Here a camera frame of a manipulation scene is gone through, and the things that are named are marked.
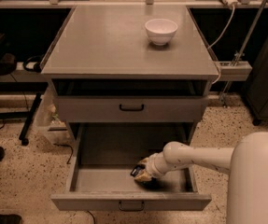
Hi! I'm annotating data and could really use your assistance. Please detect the white ceramic bowl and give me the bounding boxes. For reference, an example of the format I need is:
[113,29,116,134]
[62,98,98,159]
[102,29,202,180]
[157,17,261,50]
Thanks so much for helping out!
[145,19,178,46]

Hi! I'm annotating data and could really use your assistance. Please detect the grey side shelf rail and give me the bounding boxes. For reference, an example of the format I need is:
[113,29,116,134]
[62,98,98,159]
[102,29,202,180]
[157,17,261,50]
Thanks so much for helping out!
[215,62,252,81]

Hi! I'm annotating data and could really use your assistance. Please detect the closed grey top drawer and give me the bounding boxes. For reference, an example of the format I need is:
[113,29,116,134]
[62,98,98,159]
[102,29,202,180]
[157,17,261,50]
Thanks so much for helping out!
[55,97,208,122]

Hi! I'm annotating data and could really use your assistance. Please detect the dark blue rxbar wrapper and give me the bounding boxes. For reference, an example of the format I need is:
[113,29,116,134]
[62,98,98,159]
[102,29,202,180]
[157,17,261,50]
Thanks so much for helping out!
[131,165,143,177]

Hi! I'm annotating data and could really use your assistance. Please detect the black floor cable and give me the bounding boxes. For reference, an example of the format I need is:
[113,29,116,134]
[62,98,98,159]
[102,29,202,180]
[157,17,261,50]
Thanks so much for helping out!
[52,143,75,165]

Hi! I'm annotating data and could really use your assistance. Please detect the white cable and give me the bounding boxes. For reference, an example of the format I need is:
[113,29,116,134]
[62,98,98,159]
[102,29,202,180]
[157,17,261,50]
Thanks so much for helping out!
[206,3,236,86]

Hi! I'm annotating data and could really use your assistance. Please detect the black headphones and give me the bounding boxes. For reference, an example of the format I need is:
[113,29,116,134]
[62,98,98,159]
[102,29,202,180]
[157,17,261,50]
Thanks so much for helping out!
[22,55,43,73]

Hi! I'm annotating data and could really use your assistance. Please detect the black shoe lower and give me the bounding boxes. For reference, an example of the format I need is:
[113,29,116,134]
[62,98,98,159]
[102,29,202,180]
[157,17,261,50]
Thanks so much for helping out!
[0,215,22,224]

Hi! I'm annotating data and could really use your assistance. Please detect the open grey middle drawer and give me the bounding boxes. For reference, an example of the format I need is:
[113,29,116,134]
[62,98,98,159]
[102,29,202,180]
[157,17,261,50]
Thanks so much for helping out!
[51,123,211,212]

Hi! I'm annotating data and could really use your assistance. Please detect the clear plastic bin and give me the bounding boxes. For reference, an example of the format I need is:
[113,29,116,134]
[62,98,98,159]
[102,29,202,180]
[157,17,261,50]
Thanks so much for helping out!
[34,87,70,145]

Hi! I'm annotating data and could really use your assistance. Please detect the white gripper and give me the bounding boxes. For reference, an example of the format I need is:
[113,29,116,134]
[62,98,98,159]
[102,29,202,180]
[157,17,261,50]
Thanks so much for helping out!
[134,153,173,182]

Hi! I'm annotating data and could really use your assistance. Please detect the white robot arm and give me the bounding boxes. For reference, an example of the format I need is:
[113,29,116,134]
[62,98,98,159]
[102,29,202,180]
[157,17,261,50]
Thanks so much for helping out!
[132,132,268,224]

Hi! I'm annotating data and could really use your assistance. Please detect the grey drawer cabinet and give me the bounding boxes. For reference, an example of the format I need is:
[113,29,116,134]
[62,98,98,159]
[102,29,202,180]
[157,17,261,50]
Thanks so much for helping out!
[40,4,220,147]

